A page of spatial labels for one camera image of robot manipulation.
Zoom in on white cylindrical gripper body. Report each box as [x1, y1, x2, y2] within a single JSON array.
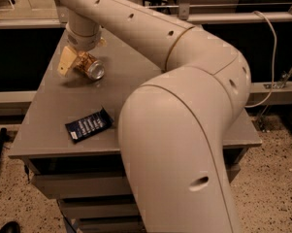
[[66, 10, 101, 51]]

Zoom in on orange soda can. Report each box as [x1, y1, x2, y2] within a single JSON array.
[[76, 51, 105, 81]]

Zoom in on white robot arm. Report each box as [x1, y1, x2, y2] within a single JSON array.
[[59, 0, 250, 233]]

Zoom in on blue snack bar wrapper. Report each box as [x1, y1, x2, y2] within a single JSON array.
[[65, 108, 114, 143]]

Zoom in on grey drawer cabinet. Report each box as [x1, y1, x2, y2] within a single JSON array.
[[8, 24, 263, 233]]

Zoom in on top grey drawer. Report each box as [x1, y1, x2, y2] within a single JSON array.
[[31, 164, 242, 200]]

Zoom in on grey drawer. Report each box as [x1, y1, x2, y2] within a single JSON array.
[[31, 164, 242, 200], [59, 194, 139, 218], [78, 216, 144, 233]]

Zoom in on middle grey drawer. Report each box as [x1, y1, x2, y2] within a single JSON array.
[[59, 194, 139, 218]]

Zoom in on bottom grey drawer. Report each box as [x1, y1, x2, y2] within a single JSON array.
[[78, 216, 144, 233]]

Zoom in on black shoe tip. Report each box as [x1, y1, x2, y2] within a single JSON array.
[[0, 221, 20, 233]]

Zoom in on grey metal railing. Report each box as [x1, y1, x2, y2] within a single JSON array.
[[0, 0, 292, 30]]

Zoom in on white cable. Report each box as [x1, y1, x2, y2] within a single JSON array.
[[243, 10, 278, 109]]

